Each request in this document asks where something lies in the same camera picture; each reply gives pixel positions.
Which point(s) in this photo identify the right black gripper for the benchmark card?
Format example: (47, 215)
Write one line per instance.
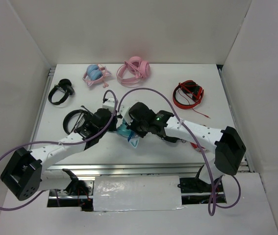
(141, 133)

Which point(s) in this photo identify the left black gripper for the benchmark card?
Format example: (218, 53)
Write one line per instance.
(113, 128)

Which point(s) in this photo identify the teal cat ear headphones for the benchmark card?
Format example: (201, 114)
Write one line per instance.
(132, 138)

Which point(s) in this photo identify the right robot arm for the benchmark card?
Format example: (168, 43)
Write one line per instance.
(225, 144)

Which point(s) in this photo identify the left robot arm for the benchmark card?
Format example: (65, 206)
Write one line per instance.
(27, 170)

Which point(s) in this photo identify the black headphones back left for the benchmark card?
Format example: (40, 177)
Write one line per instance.
(64, 86)

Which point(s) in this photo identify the pink blue cat headphones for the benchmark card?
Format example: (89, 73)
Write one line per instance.
(96, 74)

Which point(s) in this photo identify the red black headphones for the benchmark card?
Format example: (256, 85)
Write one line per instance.
(192, 92)

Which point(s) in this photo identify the red white headphones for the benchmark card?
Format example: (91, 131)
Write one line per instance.
(195, 146)

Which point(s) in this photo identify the black headset with microphone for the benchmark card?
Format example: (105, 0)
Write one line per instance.
(82, 115)

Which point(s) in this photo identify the pink gaming headset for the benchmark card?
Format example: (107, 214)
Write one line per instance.
(139, 68)

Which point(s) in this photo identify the white foil-covered panel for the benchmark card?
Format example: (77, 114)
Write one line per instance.
(140, 193)

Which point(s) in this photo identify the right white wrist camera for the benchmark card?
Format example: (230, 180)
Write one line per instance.
(124, 113)

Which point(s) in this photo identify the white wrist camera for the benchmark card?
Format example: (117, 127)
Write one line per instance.
(110, 103)
(124, 113)

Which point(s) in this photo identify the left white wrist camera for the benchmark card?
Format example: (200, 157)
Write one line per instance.
(110, 103)

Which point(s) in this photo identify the black headphones with blue cable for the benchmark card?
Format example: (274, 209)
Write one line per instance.
(172, 139)

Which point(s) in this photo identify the aluminium rail frame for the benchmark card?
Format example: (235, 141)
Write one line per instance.
(113, 154)

